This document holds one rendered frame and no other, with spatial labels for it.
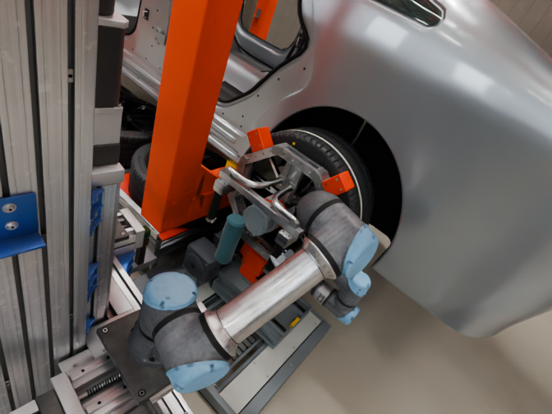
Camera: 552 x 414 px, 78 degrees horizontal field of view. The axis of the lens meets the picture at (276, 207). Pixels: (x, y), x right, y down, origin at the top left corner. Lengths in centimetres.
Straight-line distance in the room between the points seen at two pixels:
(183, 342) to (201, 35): 93
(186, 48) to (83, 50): 76
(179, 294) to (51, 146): 40
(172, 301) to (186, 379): 16
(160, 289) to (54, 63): 48
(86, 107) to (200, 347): 48
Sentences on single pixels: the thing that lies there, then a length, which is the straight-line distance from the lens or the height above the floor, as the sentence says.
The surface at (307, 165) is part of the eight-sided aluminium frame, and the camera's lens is 134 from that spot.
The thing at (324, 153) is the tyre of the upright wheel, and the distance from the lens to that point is 139.
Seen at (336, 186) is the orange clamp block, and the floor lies 112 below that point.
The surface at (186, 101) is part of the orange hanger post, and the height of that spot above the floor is 119.
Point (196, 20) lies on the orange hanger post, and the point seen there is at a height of 146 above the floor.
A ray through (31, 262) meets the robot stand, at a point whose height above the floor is 112.
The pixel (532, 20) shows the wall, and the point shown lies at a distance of 630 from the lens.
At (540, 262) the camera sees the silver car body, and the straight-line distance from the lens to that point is 150.
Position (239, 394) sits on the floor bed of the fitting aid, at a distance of 183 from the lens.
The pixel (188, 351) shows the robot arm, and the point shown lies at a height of 103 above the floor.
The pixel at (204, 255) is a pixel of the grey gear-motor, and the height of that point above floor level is 41.
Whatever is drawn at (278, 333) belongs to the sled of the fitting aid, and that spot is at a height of 16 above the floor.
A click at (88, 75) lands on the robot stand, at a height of 147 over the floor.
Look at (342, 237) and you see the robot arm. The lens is 75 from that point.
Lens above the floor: 169
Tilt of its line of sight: 34 degrees down
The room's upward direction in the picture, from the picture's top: 24 degrees clockwise
